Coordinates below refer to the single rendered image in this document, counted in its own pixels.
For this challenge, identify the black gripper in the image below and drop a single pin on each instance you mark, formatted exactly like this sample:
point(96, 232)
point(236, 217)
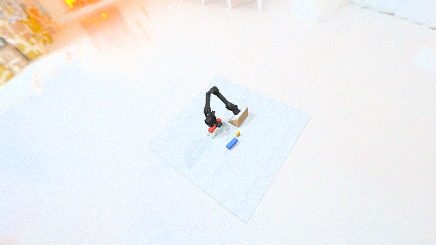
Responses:
point(218, 123)

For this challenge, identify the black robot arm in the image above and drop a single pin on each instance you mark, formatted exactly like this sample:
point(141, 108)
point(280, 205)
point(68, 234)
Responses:
point(211, 114)

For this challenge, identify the blue rectangular block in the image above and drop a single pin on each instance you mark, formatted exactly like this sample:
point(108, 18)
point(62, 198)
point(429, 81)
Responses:
point(231, 143)

